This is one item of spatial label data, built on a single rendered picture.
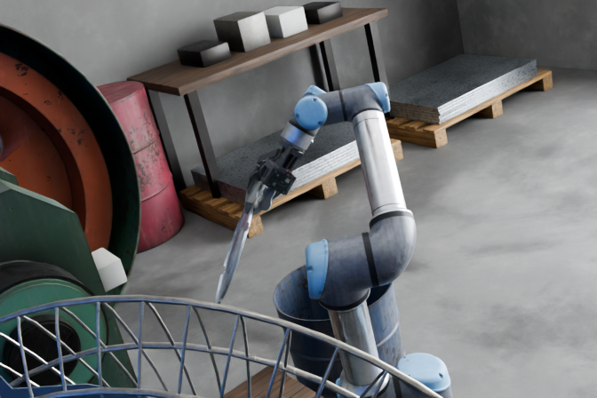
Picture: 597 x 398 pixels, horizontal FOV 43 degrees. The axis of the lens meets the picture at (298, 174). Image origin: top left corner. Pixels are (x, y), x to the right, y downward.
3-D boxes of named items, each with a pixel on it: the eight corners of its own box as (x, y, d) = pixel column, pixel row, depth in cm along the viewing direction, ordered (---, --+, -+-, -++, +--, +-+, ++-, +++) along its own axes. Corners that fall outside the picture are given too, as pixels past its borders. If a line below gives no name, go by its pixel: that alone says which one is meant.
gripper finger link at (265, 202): (254, 221, 189) (271, 189, 188) (249, 213, 195) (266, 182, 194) (265, 226, 191) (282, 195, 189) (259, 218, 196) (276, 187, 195)
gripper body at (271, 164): (259, 185, 185) (284, 142, 184) (251, 174, 193) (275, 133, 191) (285, 198, 188) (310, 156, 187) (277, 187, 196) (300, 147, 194)
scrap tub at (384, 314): (362, 347, 305) (339, 243, 288) (440, 389, 272) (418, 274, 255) (280, 403, 284) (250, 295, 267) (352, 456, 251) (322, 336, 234)
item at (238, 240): (210, 319, 203) (208, 318, 203) (237, 226, 219) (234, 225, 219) (234, 280, 179) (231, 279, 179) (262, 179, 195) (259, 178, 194)
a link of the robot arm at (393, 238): (431, 263, 150) (382, 67, 174) (377, 274, 151) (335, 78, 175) (432, 283, 160) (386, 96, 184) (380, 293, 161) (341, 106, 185)
